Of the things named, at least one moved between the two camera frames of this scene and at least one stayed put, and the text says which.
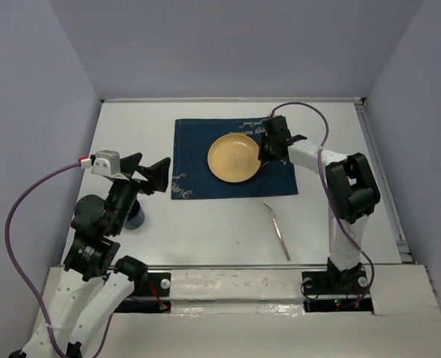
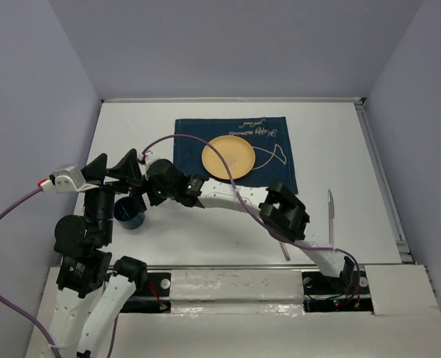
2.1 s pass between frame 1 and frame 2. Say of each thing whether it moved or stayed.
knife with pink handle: stayed
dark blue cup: stayed
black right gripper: moved
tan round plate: moved
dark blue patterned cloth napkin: stayed
